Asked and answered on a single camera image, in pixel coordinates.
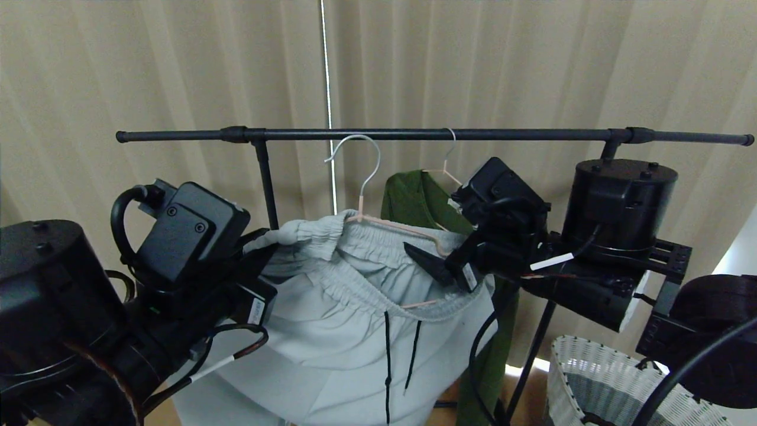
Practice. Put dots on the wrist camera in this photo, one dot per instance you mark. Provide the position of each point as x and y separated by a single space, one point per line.
189 231
497 189

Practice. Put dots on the green printed shirt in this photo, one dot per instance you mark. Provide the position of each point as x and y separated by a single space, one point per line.
408 201

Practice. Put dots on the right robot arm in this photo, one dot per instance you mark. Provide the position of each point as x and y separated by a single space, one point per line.
615 201

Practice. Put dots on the black clothes rack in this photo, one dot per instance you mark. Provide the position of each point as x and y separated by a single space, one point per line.
295 135

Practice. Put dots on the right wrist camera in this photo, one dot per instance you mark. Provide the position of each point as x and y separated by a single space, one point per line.
497 189

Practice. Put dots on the beige curtain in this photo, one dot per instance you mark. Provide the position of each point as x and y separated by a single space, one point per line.
148 59

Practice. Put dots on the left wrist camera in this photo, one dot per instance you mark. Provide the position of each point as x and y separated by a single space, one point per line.
189 231

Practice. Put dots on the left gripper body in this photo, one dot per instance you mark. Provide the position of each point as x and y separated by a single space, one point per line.
189 307

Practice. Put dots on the pale grey garment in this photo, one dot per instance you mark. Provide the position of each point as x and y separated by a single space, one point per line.
331 331

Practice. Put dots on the white laundry basket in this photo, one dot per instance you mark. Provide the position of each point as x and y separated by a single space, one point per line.
568 367

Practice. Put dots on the pink clothes hanger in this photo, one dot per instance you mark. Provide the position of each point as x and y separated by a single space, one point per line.
452 177
361 204

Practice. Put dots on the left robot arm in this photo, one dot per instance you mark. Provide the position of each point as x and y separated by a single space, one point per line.
47 284

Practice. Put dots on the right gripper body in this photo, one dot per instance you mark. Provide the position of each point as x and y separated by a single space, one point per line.
579 284

